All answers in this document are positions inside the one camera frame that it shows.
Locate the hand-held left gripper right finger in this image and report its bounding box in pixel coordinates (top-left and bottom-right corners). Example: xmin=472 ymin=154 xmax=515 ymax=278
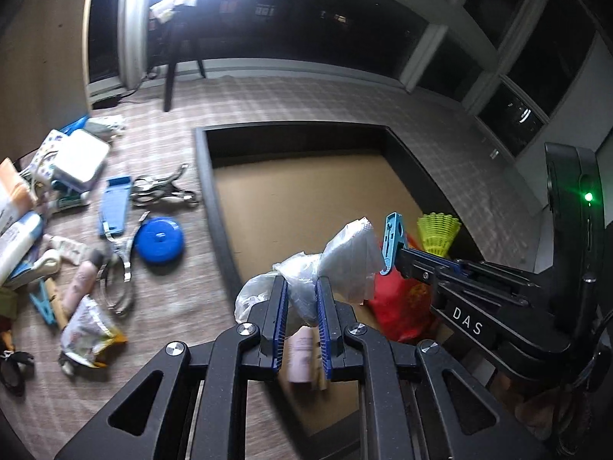
xmin=316 ymin=275 xmax=549 ymax=460

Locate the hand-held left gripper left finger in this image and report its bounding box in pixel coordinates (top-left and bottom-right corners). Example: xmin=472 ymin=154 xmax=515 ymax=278
xmin=55 ymin=275 xmax=289 ymax=460

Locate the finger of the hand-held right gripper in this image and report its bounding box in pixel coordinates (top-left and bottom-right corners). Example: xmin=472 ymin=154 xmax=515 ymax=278
xmin=397 ymin=255 xmax=528 ymax=299
xmin=400 ymin=247 xmax=543 ymax=284

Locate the clear plastic bag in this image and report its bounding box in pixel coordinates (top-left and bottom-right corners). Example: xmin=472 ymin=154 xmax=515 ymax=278
xmin=234 ymin=218 xmax=385 ymax=327
xmin=83 ymin=114 xmax=126 ymax=144

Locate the black storage box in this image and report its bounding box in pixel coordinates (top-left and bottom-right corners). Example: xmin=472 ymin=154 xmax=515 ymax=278
xmin=193 ymin=123 xmax=534 ymax=460

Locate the pink tube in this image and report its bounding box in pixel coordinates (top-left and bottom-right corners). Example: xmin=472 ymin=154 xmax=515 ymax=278
xmin=286 ymin=325 xmax=331 ymax=390

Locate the red packet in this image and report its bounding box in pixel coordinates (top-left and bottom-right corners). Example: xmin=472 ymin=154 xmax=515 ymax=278
xmin=368 ymin=235 xmax=447 ymax=344

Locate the yellow shuttlecock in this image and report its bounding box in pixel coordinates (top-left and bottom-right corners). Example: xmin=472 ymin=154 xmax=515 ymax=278
xmin=416 ymin=212 xmax=461 ymax=256

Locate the blue round tape measure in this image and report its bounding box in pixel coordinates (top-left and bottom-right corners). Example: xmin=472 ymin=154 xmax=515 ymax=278
xmin=135 ymin=217 xmax=185 ymax=266

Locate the large metal clip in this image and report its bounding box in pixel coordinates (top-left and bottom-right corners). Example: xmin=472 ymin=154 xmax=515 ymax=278
xmin=131 ymin=165 xmax=188 ymax=198
xmin=133 ymin=186 xmax=200 ymax=210

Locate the colourful snack packet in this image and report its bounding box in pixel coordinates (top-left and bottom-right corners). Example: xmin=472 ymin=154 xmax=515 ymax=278
xmin=59 ymin=294 xmax=128 ymax=371

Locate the blue phone stand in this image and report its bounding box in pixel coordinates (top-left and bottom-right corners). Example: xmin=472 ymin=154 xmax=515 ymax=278
xmin=98 ymin=175 xmax=131 ymax=237

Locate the green toothpaste tube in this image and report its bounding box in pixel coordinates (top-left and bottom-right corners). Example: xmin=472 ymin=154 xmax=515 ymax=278
xmin=47 ymin=192 xmax=92 ymax=212

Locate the white adapter box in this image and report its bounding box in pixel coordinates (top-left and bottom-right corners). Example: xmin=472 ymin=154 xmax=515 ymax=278
xmin=52 ymin=129 xmax=110 ymax=191

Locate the white blue sunscreen bottle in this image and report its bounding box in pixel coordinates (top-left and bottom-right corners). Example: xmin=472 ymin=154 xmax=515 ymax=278
xmin=0 ymin=211 xmax=45 ymax=284

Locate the dark chair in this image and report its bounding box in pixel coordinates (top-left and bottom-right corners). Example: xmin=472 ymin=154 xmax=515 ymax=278
xmin=148 ymin=0 xmax=208 ymax=114

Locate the blue wet wipes pack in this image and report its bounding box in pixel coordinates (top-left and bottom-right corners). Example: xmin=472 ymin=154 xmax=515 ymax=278
xmin=59 ymin=115 xmax=90 ymax=136

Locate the patterned tissue pack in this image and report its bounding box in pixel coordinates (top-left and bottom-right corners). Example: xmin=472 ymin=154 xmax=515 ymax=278
xmin=28 ymin=129 xmax=66 ymax=179

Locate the large wooden board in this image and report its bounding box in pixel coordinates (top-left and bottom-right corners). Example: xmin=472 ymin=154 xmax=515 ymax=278
xmin=0 ymin=0 xmax=94 ymax=166

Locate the metal ring bundle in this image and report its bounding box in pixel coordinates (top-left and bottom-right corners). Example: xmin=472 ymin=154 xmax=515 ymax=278
xmin=98 ymin=243 xmax=136 ymax=315

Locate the white window frame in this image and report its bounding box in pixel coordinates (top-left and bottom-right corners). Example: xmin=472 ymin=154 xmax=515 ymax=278
xmin=85 ymin=0 xmax=613 ymax=156

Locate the black strap item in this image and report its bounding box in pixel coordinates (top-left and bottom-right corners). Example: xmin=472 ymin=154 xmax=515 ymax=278
xmin=0 ymin=349 xmax=35 ymax=396

